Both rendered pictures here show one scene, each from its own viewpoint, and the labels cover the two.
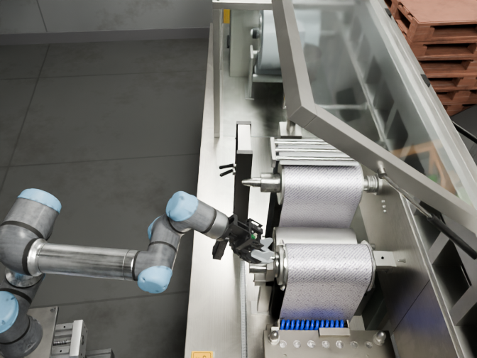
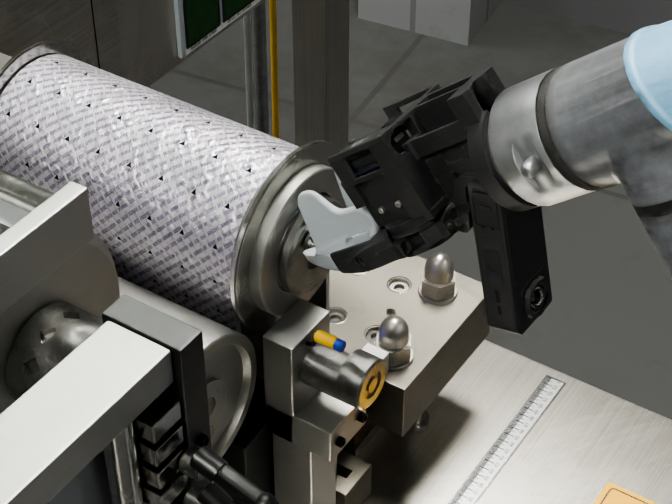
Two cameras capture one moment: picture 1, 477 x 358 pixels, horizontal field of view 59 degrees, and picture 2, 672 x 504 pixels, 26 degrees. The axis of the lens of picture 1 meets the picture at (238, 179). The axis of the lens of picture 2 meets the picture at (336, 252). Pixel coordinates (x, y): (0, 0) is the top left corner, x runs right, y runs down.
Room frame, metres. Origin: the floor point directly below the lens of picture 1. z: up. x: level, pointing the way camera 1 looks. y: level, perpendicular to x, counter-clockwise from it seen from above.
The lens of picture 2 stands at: (1.33, 0.36, 1.93)
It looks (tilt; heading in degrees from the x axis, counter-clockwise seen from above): 40 degrees down; 216
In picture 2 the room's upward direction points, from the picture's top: straight up
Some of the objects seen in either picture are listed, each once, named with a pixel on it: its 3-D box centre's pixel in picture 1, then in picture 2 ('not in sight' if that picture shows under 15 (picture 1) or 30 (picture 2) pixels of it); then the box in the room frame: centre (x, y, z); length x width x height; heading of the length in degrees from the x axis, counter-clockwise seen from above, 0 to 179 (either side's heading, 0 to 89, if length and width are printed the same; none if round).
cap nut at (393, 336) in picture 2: (274, 336); (393, 337); (0.55, -0.13, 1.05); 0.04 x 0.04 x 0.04
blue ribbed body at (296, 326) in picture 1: (313, 324); not in sight; (0.60, -0.26, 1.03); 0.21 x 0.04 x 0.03; 92
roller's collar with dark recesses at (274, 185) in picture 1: (270, 182); (82, 371); (0.93, -0.10, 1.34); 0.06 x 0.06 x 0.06; 2
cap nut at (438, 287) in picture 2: not in sight; (438, 273); (0.45, -0.15, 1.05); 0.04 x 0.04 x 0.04
